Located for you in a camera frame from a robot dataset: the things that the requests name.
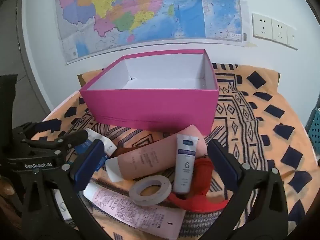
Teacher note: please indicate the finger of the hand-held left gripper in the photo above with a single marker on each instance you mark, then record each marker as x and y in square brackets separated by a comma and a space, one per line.
[83, 148]
[75, 137]

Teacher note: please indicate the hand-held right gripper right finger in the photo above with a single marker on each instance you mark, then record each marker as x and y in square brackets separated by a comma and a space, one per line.
[221, 163]

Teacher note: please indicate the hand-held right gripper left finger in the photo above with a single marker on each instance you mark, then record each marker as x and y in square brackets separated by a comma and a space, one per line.
[87, 166]

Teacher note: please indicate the red corkscrew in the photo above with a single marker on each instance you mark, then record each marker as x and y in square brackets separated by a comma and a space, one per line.
[202, 180]

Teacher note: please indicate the brown wooden massager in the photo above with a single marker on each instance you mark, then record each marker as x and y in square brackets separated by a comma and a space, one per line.
[123, 152]

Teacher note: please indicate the pink cardboard box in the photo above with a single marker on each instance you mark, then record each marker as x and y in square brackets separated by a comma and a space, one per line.
[150, 110]

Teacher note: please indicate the white and blue carton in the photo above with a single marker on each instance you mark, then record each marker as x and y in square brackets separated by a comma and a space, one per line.
[105, 143]

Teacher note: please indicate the white tube with blue label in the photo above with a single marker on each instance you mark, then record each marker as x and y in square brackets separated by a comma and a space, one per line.
[185, 170]

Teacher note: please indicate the white plastic object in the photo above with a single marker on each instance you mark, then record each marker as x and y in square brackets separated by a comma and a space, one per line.
[60, 205]

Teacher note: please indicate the grey door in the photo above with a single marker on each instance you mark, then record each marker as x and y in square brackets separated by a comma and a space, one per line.
[15, 42]

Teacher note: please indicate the pale pink printed tube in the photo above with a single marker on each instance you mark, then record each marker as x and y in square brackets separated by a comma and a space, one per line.
[130, 207]

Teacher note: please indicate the large pink tube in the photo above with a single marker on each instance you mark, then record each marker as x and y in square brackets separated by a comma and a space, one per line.
[150, 157]

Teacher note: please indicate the white tape roll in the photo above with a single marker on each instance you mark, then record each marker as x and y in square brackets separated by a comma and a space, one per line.
[163, 197]

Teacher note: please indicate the orange patterned blanket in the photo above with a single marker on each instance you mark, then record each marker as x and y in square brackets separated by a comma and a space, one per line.
[270, 100]

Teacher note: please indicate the blue plastic basket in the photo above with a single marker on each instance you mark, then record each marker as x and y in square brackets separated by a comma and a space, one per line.
[315, 130]

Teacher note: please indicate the colourful wall map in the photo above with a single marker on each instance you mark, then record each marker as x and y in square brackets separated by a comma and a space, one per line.
[125, 17]

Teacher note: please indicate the white wall socket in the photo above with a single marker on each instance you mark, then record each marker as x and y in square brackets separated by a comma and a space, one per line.
[262, 26]
[279, 32]

